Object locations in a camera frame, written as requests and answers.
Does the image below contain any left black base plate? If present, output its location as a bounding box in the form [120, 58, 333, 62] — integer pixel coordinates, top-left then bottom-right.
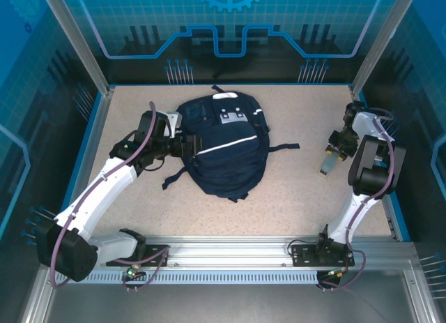
[106, 244, 171, 267]

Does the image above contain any aluminium side rail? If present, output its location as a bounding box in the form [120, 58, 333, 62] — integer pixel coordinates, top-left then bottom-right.
[348, 85, 412, 242]
[57, 87, 116, 242]

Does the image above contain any connector with green light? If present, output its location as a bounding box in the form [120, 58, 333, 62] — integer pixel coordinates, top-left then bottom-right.
[325, 266, 350, 280]
[125, 263, 146, 279]

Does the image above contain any steel bottom panel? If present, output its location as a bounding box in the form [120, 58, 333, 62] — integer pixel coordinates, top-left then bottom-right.
[20, 260, 440, 323]

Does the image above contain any right connector with green light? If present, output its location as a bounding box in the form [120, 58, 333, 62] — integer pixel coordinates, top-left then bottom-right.
[325, 266, 350, 280]

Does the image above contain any right aluminium frame post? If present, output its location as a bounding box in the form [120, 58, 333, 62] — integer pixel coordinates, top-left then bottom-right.
[350, 0, 415, 96]

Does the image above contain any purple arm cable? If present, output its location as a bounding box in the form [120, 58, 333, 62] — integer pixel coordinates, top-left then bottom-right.
[49, 100, 171, 293]
[318, 108, 397, 292]

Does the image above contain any navy blue backpack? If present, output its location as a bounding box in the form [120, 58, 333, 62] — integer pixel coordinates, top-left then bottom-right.
[161, 84, 300, 204]

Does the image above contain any right aluminium side rail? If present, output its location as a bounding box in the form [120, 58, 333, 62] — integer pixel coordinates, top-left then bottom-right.
[348, 85, 412, 242]

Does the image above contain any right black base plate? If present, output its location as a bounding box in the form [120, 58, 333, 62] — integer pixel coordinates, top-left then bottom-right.
[291, 244, 355, 267]

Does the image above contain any left aluminium side rail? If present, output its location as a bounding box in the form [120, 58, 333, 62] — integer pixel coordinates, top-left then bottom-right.
[57, 87, 116, 242]

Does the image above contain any left aluminium frame post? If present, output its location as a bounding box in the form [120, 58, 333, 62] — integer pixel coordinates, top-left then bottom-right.
[38, 0, 116, 96]

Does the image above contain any left connector with green light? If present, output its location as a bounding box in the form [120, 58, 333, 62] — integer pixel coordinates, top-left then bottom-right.
[125, 263, 146, 279]

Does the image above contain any aluminium frame post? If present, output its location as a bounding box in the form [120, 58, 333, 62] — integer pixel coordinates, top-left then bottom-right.
[38, 0, 116, 96]
[350, 0, 415, 96]

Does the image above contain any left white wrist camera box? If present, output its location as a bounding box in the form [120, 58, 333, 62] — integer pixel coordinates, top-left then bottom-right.
[163, 110, 184, 136]

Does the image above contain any aluminium mounting rail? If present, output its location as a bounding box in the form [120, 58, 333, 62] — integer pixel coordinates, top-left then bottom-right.
[45, 234, 419, 268]

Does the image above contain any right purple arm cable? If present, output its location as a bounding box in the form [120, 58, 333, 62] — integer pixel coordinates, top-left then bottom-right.
[318, 108, 397, 292]

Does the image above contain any slotted grey cable duct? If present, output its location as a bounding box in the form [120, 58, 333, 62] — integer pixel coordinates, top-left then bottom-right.
[54, 271, 320, 285]

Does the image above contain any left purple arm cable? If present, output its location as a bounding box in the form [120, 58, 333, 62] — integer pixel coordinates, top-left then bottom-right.
[49, 100, 171, 293]

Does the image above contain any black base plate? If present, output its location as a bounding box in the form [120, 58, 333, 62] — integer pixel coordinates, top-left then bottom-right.
[291, 244, 355, 267]
[106, 244, 171, 267]

